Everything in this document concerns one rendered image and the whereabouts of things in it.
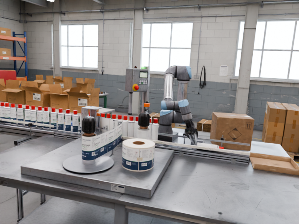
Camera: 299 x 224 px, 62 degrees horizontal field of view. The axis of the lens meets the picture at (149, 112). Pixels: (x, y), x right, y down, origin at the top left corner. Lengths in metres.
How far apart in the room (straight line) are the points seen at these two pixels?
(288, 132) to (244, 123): 2.93
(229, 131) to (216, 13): 5.59
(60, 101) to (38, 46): 6.67
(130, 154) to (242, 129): 1.06
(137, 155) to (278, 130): 3.85
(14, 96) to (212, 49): 5.06
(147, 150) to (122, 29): 7.11
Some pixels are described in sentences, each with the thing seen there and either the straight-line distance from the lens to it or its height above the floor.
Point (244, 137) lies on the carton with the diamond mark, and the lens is 2.23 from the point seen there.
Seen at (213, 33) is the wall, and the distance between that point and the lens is 7.40.
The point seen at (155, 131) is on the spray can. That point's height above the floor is 0.98.
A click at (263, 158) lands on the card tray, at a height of 0.83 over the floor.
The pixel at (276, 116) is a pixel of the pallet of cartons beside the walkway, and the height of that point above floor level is 0.76.
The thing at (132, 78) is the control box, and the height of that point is 1.40.
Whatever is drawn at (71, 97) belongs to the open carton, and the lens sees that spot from 3.84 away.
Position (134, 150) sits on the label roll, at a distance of 1.49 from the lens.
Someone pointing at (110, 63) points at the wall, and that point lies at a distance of 8.54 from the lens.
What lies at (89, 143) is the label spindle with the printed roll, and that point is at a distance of 1.55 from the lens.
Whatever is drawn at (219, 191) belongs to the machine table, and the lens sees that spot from 1.52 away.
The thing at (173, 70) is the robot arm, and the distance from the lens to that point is 2.25.
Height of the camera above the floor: 1.49
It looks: 10 degrees down
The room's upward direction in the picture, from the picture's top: 3 degrees clockwise
